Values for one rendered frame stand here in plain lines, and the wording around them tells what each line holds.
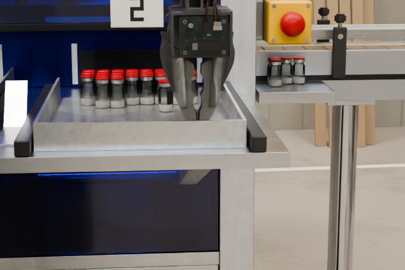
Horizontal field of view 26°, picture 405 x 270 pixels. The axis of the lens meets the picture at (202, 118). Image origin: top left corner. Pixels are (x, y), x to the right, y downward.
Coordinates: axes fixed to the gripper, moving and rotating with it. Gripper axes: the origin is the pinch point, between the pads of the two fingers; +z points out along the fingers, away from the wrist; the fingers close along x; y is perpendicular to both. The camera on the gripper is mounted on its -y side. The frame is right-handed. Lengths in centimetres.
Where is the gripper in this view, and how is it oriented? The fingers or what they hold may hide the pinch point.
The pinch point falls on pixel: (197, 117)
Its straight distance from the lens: 108.9
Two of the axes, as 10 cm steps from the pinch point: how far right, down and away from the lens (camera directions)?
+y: 0.8, 2.1, -9.7
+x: 10.0, -0.2, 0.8
